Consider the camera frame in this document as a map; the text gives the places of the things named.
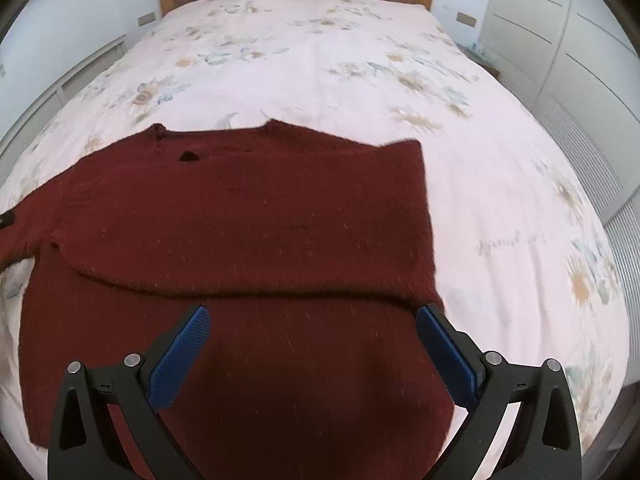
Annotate white radiator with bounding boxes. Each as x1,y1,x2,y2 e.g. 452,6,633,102
0,35,128,186

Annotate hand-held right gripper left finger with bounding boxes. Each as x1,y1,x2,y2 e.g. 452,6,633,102
47,305,211,480

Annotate white wardrobe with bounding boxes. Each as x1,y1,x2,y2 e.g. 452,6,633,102
477,0,640,223

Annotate dark red knit sweater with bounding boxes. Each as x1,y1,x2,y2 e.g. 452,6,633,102
0,119,456,480

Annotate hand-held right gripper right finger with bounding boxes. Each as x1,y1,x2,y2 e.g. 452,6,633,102
416,303,584,480

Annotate floral pink bed sheet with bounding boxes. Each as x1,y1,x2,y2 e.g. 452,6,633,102
0,0,632,480

